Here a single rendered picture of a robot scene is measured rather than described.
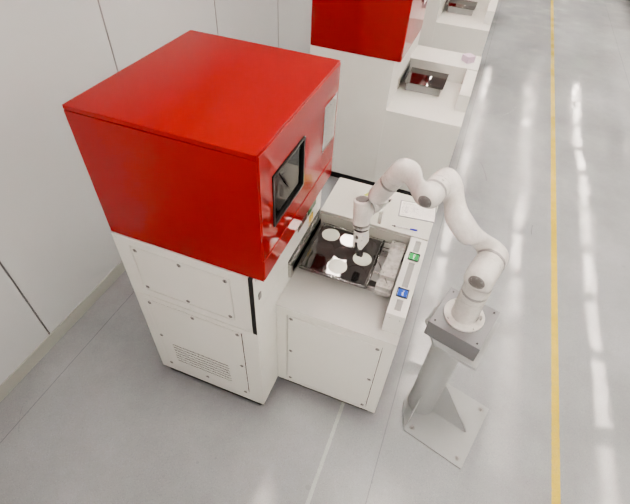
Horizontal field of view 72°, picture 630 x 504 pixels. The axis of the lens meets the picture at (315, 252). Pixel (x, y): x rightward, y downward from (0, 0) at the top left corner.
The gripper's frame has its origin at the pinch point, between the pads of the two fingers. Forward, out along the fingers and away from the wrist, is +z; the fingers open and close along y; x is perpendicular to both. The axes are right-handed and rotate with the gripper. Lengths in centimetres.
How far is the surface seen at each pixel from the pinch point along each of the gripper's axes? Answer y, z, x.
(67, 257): -55, 32, 178
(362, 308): -16.9, 20.1, -10.6
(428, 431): -9, 107, -55
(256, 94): -34, -85, 30
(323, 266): -10.4, 7.8, 15.5
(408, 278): 0.7, 6.8, -26.7
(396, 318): -23.5, 11.3, -30.6
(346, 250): 6.6, 6.9, 10.8
